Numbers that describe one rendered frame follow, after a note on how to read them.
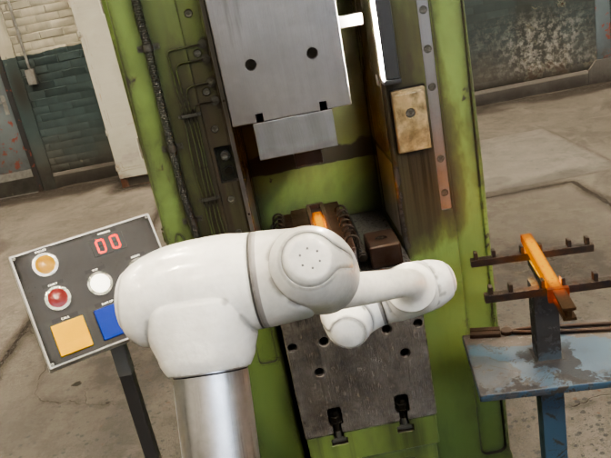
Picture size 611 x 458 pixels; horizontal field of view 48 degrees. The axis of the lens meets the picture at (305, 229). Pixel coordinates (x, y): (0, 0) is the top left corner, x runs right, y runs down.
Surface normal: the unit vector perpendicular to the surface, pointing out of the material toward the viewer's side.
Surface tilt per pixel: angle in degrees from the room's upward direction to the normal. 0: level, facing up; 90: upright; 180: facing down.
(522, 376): 0
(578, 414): 0
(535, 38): 91
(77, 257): 60
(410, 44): 90
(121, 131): 90
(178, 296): 71
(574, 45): 89
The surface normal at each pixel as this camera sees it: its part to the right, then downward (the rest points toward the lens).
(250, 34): 0.07, 0.32
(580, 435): -0.18, -0.93
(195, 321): -0.09, -0.01
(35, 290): 0.32, -0.28
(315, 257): 0.04, -0.25
